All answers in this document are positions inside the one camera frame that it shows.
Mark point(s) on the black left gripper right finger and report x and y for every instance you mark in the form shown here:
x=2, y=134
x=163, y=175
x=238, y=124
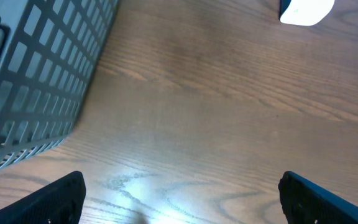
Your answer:
x=305, y=202

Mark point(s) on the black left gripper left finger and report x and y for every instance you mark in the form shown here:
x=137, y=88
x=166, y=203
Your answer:
x=58, y=202

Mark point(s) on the white barcode scanner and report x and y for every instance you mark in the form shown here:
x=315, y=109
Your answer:
x=304, y=12

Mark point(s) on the grey plastic mesh basket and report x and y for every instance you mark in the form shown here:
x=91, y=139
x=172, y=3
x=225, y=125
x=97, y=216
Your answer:
x=48, y=53

